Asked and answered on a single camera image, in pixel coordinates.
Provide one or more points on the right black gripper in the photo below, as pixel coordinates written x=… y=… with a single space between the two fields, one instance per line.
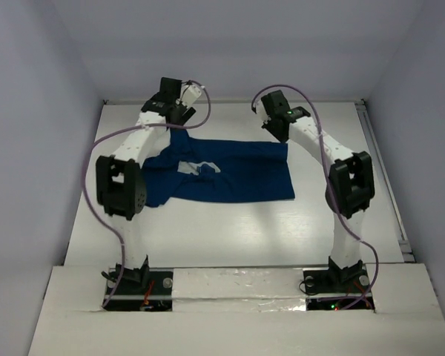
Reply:
x=280 y=137

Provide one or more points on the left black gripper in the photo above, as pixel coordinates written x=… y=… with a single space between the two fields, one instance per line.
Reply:
x=183 y=116

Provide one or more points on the blue t shirt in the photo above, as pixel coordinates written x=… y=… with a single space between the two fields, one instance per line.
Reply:
x=219 y=171

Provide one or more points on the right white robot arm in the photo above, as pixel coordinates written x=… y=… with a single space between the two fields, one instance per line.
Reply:
x=350 y=188

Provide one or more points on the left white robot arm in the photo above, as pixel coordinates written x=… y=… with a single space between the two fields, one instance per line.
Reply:
x=120 y=186

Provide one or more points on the silver foil strip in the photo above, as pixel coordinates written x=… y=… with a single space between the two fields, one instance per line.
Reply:
x=244 y=290

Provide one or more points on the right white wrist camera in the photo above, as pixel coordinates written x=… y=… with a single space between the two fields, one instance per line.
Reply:
x=260 y=111

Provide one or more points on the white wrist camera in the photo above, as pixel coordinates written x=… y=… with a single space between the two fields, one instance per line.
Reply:
x=190 y=93
x=260 y=111

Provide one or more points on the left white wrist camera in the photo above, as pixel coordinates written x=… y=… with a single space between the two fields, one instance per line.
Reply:
x=190 y=93

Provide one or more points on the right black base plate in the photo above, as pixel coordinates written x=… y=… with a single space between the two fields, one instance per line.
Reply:
x=322 y=294

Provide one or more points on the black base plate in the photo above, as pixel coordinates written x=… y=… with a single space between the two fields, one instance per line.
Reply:
x=155 y=296
x=322 y=294

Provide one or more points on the aluminium side rail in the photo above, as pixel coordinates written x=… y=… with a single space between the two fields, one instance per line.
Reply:
x=365 y=122

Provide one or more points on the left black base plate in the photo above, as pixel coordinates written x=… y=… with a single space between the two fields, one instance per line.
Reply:
x=155 y=296

